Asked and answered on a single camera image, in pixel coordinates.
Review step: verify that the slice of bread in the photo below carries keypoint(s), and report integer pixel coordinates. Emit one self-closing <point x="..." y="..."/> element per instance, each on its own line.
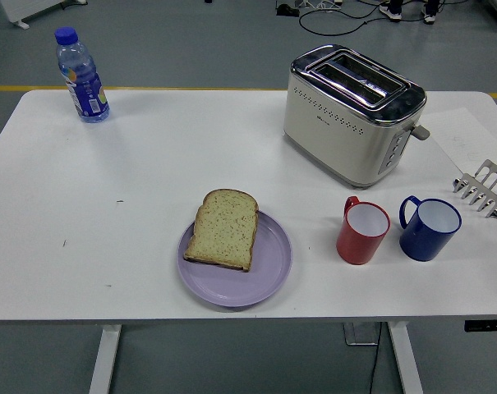
<point x="223" y="232"/>

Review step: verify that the purple plastic plate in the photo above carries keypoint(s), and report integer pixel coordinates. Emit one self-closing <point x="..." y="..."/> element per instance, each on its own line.
<point x="268" y="267"/>

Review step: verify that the grey metal foot plate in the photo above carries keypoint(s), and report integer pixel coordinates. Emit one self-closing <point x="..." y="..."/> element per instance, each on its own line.
<point x="359" y="334"/>

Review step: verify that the cream and chrome toaster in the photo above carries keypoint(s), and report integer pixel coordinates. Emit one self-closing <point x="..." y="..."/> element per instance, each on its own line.
<point x="334" y="139"/>

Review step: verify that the red mug white inside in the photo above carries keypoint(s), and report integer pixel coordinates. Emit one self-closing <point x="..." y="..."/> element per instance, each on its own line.
<point x="355" y="246"/>

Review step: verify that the blue mug white inside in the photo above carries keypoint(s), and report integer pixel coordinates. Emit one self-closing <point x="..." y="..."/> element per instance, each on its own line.
<point x="420" y="246"/>

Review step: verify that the clear water bottle blue cap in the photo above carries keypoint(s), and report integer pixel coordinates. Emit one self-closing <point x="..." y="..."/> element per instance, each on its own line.
<point x="84" y="82"/>

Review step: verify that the white sheet of paper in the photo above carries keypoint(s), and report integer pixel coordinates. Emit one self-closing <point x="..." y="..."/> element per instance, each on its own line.
<point x="457" y="135"/>

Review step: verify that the white table leg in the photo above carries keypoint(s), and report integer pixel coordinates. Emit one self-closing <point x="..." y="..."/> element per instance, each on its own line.
<point x="104" y="361"/>
<point x="404" y="361"/>

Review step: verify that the person's foot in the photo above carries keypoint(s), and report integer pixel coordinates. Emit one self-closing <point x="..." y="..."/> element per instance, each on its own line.
<point x="428" y="17"/>
<point x="389" y="13"/>

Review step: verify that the silver metal toast rack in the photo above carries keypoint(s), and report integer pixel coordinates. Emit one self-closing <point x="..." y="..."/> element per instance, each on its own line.
<point x="488" y="168"/>

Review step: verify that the black table control panel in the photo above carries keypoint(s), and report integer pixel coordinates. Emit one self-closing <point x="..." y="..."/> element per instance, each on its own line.
<point x="486" y="325"/>

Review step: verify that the white floor heater panel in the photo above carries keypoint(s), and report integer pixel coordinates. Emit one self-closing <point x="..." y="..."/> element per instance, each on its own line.
<point x="22" y="8"/>

